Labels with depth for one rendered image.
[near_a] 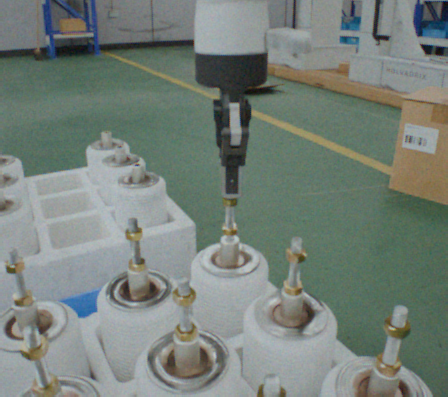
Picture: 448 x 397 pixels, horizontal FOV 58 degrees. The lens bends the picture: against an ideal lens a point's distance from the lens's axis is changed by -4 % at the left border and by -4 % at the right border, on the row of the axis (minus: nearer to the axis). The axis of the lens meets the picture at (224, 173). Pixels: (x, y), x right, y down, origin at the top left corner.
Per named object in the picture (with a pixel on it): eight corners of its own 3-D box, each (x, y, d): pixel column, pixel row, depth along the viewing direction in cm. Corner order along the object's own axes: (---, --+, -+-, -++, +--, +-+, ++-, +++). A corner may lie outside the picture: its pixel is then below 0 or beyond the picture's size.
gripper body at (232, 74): (194, 41, 46) (196, 123, 49) (194, 48, 38) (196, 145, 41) (262, 41, 46) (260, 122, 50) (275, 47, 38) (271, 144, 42)
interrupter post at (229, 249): (239, 267, 51) (240, 244, 49) (219, 267, 51) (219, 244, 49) (239, 256, 53) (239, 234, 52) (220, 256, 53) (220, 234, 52)
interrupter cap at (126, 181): (151, 171, 80) (151, 168, 80) (165, 185, 74) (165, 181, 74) (113, 178, 77) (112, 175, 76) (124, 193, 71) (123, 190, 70)
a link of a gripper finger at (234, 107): (221, 95, 41) (220, 108, 43) (223, 136, 39) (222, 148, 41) (246, 95, 41) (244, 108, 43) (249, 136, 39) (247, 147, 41)
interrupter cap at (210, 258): (262, 280, 48) (262, 275, 48) (197, 280, 48) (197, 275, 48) (258, 245, 55) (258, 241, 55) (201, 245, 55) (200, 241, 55)
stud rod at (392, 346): (391, 386, 32) (410, 313, 29) (379, 387, 32) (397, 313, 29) (387, 376, 33) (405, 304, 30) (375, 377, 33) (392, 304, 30)
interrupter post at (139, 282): (134, 301, 44) (131, 276, 43) (125, 290, 46) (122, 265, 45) (154, 294, 46) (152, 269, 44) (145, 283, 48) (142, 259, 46)
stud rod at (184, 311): (194, 349, 36) (191, 279, 33) (185, 354, 35) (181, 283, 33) (188, 343, 37) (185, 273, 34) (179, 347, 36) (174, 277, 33)
